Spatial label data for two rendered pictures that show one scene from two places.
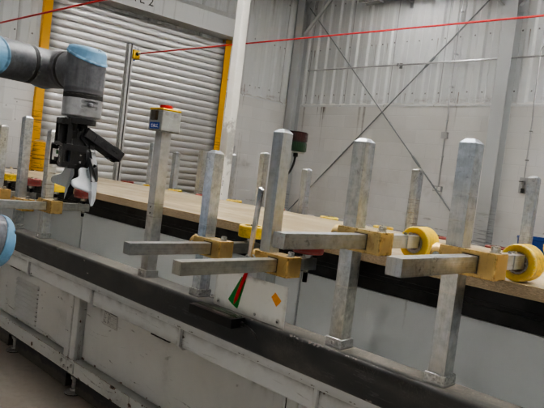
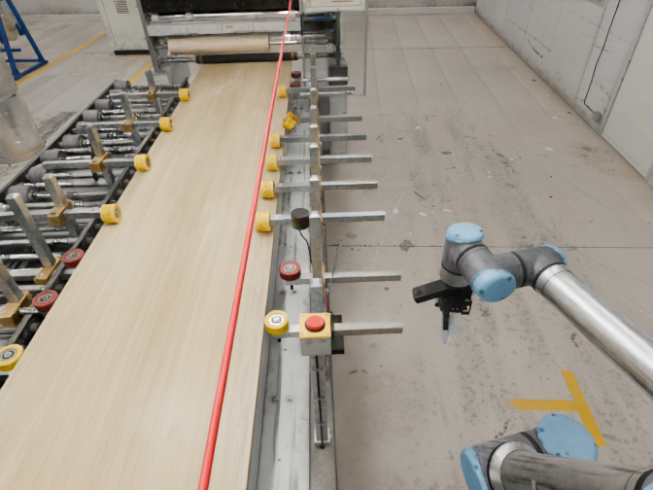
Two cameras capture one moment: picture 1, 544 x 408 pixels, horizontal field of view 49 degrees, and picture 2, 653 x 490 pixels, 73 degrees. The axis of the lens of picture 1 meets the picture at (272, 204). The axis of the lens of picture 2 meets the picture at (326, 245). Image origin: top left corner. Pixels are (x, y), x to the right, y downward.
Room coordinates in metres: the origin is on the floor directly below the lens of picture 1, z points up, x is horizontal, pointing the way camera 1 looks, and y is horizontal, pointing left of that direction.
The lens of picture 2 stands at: (2.31, 0.85, 1.99)
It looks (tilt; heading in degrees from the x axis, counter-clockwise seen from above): 39 degrees down; 225
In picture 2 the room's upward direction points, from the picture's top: 2 degrees counter-clockwise
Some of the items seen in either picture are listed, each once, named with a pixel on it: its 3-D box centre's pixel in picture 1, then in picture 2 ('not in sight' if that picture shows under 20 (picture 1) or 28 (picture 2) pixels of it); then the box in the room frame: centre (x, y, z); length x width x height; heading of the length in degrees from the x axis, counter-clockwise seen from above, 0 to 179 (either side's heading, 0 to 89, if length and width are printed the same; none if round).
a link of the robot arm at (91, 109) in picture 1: (82, 109); (456, 270); (1.43, 0.47, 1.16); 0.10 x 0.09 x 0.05; 41
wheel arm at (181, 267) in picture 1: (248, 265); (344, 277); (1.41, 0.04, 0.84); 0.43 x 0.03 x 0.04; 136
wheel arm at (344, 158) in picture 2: not in sight; (321, 159); (0.93, -0.55, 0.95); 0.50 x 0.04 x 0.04; 136
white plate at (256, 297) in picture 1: (248, 295); not in sight; (1.51, 0.03, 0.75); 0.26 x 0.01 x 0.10; 46
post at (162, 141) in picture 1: (155, 204); (319, 398); (1.86, 0.36, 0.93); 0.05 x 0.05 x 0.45; 46
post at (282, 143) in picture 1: (272, 224); (317, 267); (1.51, -0.01, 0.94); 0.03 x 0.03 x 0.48; 46
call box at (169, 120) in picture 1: (164, 121); (315, 334); (1.86, 0.36, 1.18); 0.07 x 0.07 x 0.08; 46
